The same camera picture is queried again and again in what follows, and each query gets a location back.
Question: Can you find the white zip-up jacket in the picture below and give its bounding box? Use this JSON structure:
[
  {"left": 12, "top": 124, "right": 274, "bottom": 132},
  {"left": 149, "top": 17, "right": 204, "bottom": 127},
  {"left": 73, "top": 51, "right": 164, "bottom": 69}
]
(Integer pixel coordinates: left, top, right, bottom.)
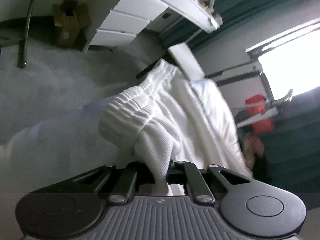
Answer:
[{"left": 98, "top": 59, "right": 252, "bottom": 196}]

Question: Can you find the pile of clothes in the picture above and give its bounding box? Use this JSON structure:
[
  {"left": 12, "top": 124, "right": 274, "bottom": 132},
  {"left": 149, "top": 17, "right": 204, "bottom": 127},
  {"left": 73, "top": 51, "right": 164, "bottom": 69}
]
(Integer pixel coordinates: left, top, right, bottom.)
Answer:
[{"left": 242, "top": 133, "right": 267, "bottom": 181}]

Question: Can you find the pastel tie-dye bed duvet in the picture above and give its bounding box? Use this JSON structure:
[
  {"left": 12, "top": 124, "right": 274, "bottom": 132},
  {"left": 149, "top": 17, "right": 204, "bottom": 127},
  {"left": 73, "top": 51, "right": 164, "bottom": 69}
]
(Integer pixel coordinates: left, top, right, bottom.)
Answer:
[{"left": 1, "top": 35, "right": 165, "bottom": 194}]

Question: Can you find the dark teal right curtain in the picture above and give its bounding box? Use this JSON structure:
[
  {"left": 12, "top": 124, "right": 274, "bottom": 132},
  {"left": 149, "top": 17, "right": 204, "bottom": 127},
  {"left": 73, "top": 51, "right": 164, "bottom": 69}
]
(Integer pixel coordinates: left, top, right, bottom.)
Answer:
[{"left": 253, "top": 88, "right": 319, "bottom": 210}]

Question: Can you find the dark teal curtain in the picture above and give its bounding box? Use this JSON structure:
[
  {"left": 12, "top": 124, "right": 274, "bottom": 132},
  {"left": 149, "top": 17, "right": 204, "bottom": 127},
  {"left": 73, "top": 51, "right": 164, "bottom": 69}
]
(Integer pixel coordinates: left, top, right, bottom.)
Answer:
[
  {"left": 253, "top": 88, "right": 319, "bottom": 210},
  {"left": 159, "top": 0, "right": 306, "bottom": 49}
]

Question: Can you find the garment steamer stand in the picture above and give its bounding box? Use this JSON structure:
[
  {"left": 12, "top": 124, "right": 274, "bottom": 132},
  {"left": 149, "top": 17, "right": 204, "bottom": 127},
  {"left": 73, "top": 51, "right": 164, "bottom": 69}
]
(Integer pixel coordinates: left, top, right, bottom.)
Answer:
[{"left": 236, "top": 89, "right": 293, "bottom": 128}]

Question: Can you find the white stool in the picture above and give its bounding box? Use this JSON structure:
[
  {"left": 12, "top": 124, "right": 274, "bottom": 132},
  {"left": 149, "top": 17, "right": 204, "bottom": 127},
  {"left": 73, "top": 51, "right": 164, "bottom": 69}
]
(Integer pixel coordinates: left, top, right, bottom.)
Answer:
[{"left": 168, "top": 42, "right": 205, "bottom": 81}]

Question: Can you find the window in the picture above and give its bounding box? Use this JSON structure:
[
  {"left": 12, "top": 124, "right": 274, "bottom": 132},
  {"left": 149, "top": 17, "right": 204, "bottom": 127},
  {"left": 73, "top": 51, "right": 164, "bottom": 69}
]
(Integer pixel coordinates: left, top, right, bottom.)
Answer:
[{"left": 246, "top": 18, "right": 319, "bottom": 99}]

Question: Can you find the white dressing table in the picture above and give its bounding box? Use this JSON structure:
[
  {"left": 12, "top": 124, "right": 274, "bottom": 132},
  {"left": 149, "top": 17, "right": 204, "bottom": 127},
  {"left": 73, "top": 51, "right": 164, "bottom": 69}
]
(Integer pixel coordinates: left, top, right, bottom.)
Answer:
[{"left": 83, "top": 0, "right": 223, "bottom": 51}]

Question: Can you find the dark teal left curtain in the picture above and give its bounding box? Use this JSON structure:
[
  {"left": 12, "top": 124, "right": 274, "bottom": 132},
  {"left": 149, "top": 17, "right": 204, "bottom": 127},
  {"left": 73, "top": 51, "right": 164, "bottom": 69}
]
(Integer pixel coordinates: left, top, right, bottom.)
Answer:
[{"left": 159, "top": 0, "right": 306, "bottom": 49}]

